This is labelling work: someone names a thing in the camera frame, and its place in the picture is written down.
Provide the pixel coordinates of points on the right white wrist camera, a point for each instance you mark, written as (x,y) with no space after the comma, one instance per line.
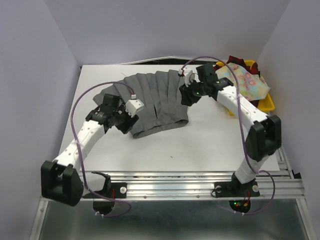
(189,76)

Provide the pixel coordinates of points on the red black plaid skirt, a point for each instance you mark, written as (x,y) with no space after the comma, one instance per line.
(250,63)

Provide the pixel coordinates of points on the pastel floral skirt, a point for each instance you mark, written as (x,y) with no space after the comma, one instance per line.
(245,82)

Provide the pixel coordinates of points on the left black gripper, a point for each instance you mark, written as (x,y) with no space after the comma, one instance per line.
(130,121)

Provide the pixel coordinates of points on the yellow plastic tray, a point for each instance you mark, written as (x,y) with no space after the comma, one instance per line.
(252,85)

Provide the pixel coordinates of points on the grey pleated skirt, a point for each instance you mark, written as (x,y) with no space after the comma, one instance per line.
(161,97)

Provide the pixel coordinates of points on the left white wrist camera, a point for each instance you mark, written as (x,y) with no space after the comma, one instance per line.
(133,106)

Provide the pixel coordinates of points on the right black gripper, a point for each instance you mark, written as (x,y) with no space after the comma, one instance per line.
(187,99)

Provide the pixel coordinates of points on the aluminium rail frame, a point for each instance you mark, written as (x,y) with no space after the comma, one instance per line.
(179,206)

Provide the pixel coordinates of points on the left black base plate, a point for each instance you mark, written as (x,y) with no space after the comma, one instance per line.
(120,190)

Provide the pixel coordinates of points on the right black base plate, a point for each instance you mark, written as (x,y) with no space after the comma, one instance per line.
(225,189)

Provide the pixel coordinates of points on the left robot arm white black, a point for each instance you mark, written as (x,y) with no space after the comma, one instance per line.
(63,179)

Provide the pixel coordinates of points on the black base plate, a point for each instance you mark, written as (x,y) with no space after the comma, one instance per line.
(120,190)
(225,189)

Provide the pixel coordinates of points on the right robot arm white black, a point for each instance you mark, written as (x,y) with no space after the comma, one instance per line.
(260,133)

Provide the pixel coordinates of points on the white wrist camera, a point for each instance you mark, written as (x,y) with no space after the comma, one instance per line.
(189,76)
(133,106)

